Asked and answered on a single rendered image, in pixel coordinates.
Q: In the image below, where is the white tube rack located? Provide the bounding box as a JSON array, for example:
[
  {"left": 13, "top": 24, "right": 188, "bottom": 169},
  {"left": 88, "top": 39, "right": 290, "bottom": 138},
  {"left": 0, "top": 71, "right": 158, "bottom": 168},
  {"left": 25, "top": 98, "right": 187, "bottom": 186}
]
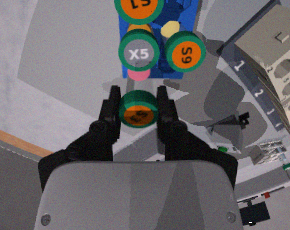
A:
[{"left": 249, "top": 139, "right": 288, "bottom": 166}]

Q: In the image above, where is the blue tube rack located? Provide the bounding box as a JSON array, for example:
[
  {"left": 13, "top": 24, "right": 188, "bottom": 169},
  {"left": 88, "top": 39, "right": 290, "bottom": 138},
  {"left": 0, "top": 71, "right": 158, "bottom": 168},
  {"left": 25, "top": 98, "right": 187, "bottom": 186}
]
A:
[{"left": 119, "top": 0, "right": 199, "bottom": 79}]

